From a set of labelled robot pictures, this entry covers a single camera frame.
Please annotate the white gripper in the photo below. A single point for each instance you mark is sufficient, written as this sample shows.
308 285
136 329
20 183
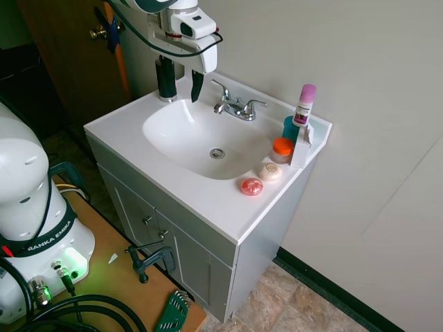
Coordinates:
204 55

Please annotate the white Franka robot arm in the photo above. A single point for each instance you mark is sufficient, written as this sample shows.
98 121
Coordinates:
24 193

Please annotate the chrome sink faucet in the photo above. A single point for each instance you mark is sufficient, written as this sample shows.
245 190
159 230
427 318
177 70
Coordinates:
239 110

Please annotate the chrome sink drain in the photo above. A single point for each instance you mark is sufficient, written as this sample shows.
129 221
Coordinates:
217 153

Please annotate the blue tape piece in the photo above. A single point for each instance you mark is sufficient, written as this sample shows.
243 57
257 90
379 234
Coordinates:
113 34

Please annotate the brass door knob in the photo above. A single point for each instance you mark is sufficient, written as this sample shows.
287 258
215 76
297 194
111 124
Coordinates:
97 32

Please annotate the brown wooden door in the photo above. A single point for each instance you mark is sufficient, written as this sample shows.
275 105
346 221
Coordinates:
69 69

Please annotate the teal plastic container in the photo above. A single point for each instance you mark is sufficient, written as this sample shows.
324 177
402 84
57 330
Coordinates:
289 129

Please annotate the clear jar with orange lid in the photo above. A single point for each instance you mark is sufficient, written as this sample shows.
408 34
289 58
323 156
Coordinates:
282 148

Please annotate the white sink countertop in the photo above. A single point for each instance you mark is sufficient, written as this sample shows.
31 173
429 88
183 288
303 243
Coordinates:
194 204

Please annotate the orange round soap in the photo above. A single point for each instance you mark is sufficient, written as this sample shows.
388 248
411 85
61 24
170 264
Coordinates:
251 186

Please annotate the beige round soap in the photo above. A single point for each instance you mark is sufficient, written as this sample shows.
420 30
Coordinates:
270 171

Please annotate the white bottle with pink cap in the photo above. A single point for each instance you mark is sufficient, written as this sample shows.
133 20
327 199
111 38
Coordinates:
304 107

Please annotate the white cardboard carton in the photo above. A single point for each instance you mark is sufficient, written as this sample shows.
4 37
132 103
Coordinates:
299 152

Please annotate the dark green metal clamp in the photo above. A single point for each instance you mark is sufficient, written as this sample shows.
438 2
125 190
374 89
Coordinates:
74 173

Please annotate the metal cabinet knob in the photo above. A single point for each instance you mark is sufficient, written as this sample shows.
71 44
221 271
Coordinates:
147 220
163 234

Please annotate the dark metal C-clamp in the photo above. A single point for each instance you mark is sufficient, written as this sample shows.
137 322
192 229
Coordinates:
152 259

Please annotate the white paper scrap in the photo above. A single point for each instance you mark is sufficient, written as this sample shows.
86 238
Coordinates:
113 258

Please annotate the grey vanity cabinet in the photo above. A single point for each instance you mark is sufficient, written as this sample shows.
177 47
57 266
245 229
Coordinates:
256 256

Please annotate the green hex key set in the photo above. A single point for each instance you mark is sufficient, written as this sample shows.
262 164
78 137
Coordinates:
172 311

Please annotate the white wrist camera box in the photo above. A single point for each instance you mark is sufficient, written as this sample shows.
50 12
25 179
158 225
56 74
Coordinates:
194 24

